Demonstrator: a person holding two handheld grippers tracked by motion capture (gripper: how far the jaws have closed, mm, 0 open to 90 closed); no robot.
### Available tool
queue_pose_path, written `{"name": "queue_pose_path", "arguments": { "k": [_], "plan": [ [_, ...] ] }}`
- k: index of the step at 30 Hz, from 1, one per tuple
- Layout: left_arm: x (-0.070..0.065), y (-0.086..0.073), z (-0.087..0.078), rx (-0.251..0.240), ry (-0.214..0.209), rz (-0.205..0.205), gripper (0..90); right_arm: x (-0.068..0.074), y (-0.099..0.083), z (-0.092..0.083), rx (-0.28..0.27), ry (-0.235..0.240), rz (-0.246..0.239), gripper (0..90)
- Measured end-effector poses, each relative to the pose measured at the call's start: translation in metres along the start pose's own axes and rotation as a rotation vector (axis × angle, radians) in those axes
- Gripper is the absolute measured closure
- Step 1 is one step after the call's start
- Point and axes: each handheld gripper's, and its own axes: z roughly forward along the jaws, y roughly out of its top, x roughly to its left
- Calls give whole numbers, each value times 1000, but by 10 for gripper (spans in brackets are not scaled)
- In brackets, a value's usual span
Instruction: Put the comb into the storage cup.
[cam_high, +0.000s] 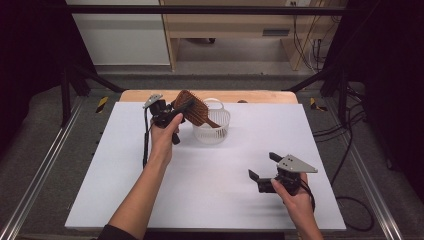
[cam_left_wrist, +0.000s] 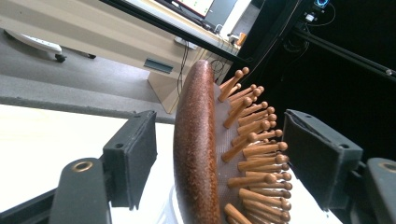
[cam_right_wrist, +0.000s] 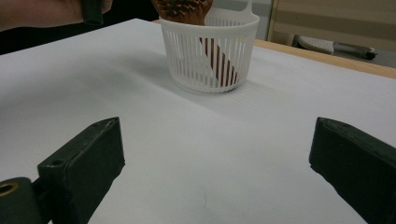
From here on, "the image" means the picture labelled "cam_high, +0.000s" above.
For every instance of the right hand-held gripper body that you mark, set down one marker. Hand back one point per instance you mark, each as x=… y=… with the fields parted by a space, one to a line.
x=293 y=165

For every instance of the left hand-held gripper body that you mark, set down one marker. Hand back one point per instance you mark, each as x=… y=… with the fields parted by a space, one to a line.
x=161 y=113

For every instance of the wooden paddle hairbrush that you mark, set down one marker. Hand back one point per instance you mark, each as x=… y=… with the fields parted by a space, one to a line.
x=196 y=115

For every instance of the white plastic slotted basket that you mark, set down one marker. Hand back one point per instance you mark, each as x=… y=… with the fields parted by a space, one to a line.
x=213 y=135

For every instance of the person's left hand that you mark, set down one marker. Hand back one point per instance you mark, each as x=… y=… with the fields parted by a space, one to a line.
x=163 y=143

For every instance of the person's right hand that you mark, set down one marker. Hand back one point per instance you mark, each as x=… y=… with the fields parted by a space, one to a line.
x=298 y=203

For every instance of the yellow black floor tape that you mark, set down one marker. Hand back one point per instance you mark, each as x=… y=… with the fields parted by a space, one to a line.
x=102 y=104
x=315 y=105

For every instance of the black chair caster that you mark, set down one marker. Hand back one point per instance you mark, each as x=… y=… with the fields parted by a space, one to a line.
x=212 y=40

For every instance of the wooden office desk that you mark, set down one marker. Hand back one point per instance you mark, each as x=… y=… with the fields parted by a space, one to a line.
x=233 y=23

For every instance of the black curtain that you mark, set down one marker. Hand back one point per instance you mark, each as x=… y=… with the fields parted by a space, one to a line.
x=30 y=66
x=386 y=83

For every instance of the black frame strut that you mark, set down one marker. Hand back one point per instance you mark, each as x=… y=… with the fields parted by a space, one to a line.
x=333 y=83
x=83 y=83

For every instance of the aluminium floor rail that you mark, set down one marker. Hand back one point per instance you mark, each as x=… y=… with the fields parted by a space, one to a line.
x=40 y=166
x=376 y=193

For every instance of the black horizontal frame bar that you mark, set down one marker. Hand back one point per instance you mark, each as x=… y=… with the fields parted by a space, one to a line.
x=166 y=9

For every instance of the white wall power outlet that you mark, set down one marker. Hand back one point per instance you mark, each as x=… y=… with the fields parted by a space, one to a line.
x=298 y=2

